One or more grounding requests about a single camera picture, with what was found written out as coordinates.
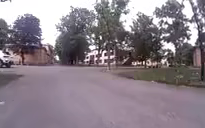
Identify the dark pole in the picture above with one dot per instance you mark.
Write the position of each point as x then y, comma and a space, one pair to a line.
202, 68

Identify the white car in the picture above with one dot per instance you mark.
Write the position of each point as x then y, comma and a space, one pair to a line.
0, 57

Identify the group of trees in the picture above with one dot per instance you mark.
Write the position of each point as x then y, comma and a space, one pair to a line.
73, 36

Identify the brown brick building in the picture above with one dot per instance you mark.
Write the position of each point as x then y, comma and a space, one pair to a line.
35, 56

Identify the grey asphalt road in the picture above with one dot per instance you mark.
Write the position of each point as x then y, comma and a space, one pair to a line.
100, 100

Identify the white building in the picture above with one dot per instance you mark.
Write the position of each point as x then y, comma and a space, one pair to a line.
97, 57

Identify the grass patch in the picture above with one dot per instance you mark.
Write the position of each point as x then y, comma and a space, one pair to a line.
163, 75

